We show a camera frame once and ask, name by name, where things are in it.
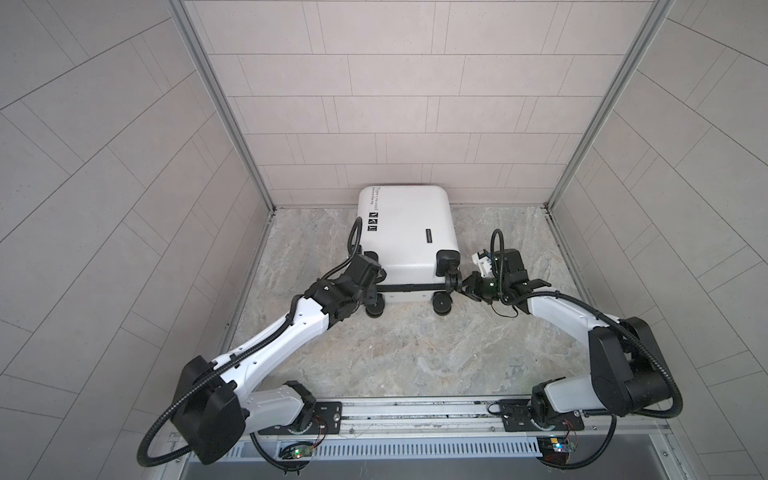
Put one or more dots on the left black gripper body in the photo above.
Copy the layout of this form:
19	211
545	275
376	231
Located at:
367	295

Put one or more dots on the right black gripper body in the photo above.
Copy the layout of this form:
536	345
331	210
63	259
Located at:
494	288

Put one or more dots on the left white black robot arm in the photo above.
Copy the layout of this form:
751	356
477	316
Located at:
217	402

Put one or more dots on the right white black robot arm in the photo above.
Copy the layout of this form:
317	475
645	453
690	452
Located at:
628	374

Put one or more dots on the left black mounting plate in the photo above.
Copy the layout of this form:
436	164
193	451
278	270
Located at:
325	419

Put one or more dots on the black mounting plate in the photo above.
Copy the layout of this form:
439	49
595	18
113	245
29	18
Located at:
522	415
325	419

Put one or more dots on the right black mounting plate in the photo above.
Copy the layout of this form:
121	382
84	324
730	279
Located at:
522	415

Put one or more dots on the left green circuit board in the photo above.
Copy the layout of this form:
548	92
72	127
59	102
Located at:
297	451

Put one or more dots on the green circuit board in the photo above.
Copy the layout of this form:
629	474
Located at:
556	450
297	451

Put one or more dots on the right green circuit board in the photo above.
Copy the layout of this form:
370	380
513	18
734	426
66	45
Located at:
556	450

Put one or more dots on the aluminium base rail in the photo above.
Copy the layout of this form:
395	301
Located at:
459	428

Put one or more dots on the right aluminium corner post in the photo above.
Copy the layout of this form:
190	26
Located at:
647	32

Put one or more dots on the aluminium corner post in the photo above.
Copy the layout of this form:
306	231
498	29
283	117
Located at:
183	20
647	32

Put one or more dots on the left aluminium corner post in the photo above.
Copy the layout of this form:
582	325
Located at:
183	20

